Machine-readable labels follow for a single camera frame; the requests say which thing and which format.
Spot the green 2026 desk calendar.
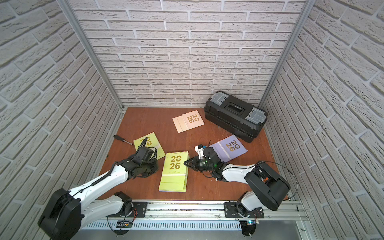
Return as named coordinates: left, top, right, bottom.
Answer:
left=159, top=151, right=189, bottom=193

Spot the green 2026 calendar left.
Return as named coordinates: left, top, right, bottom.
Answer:
left=134, top=132, right=166, bottom=160

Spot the black plastic toolbox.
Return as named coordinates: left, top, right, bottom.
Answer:
left=204, top=91, right=268, bottom=143

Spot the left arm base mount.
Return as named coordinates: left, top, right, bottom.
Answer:
left=106, top=192, right=148, bottom=237

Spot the black handled screwdriver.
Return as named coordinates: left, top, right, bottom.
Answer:
left=113, top=135, right=133, bottom=146

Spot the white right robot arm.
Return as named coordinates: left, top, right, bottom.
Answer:
left=184, top=156, right=291, bottom=218

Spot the pink 2026 desk calendar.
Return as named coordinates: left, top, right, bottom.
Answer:
left=173, top=110, right=205, bottom=133

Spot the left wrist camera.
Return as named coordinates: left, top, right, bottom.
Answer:
left=135, top=147, right=157, bottom=165

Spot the purple 2026 calendar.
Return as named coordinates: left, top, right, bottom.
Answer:
left=211, top=135, right=248, bottom=163

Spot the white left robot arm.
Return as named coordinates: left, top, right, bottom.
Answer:
left=38, top=138, right=159, bottom=240

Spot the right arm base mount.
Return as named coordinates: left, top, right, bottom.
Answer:
left=224, top=201, right=265, bottom=237

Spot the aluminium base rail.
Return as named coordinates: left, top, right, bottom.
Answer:
left=84, top=200, right=309, bottom=234

